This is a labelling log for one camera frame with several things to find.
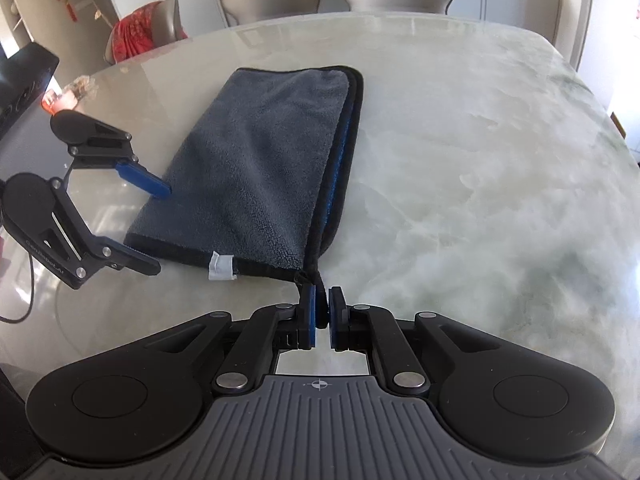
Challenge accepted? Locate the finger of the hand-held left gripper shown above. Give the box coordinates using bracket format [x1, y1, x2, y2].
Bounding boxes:
[50, 110, 173, 200]
[0, 172, 162, 291]

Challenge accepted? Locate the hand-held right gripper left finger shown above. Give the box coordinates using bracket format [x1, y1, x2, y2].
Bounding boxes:
[112, 285, 319, 395]

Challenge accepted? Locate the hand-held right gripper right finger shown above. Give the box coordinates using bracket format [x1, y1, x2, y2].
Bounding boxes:
[329, 287, 528, 395]

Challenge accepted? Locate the blue and grey towel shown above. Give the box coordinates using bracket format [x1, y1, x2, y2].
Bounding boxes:
[124, 66, 364, 287]

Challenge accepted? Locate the white shelf unit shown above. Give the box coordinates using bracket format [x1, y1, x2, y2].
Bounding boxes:
[0, 0, 38, 56]

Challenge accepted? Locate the dried branch decoration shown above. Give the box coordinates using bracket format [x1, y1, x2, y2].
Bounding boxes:
[82, 0, 117, 28]

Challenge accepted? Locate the red patterned cloth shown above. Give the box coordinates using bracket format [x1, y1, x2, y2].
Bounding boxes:
[111, 2, 162, 63]

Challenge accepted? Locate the beige chair with draped cloth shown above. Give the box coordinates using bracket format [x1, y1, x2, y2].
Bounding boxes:
[105, 0, 188, 65]

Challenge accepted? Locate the black cable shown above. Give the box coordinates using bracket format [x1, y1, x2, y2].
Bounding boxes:
[0, 247, 36, 323]

